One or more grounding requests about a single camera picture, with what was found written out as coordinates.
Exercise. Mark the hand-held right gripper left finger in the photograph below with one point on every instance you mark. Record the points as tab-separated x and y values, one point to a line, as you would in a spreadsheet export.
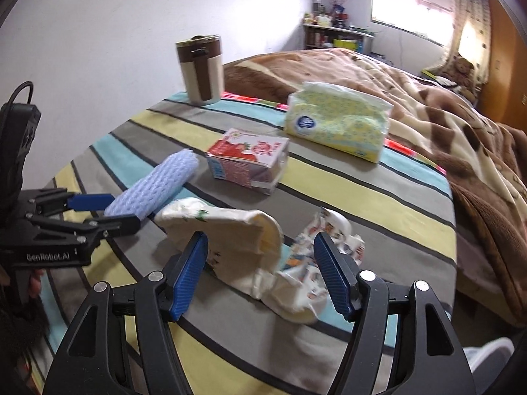
191	275

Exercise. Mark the small storage shelf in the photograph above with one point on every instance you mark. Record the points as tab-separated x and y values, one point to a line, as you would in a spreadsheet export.
325	39

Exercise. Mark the person's left hand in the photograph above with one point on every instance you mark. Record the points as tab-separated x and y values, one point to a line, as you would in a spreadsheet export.
35	286

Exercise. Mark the strawberry print milk carton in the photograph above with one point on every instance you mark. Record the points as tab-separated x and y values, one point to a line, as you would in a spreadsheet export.
243	152

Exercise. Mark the blue foam net sleeve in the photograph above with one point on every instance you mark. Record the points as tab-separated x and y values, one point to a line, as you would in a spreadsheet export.
152	185

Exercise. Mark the clutter of bottles on shelf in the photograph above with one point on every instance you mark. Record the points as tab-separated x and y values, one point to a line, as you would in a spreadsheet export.
325	18

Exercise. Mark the brown and cream thermos mug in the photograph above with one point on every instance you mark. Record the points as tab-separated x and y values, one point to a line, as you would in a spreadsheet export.
201	74

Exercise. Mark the patterned curtain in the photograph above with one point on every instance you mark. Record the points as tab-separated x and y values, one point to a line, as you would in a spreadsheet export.
473	8

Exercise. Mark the brown and cream blanket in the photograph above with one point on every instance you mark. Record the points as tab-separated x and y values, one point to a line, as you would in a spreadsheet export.
453	131

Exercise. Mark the yellow tissue pack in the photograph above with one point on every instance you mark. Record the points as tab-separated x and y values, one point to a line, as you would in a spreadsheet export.
333	119

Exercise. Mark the bright window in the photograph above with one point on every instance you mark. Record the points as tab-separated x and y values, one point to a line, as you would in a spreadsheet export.
411	16

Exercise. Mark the white bin with plastic liner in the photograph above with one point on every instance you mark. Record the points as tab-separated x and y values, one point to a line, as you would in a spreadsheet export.
490	354

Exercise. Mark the striped bed sheet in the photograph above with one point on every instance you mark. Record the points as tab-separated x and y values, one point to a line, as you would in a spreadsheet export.
370	214

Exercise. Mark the crumpled cartoon print wrapper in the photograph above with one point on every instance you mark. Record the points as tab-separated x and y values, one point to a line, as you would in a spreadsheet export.
343	238

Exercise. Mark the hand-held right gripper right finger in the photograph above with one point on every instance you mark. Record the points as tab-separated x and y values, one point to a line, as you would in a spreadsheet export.
333	279

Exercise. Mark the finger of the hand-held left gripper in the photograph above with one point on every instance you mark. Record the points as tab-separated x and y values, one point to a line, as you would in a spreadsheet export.
115	225
88	201

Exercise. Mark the wooden wardrobe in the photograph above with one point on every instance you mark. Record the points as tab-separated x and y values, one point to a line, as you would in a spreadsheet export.
506	70

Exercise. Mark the brown teddy bear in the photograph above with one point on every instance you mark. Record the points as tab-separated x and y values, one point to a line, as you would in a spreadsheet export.
463	68

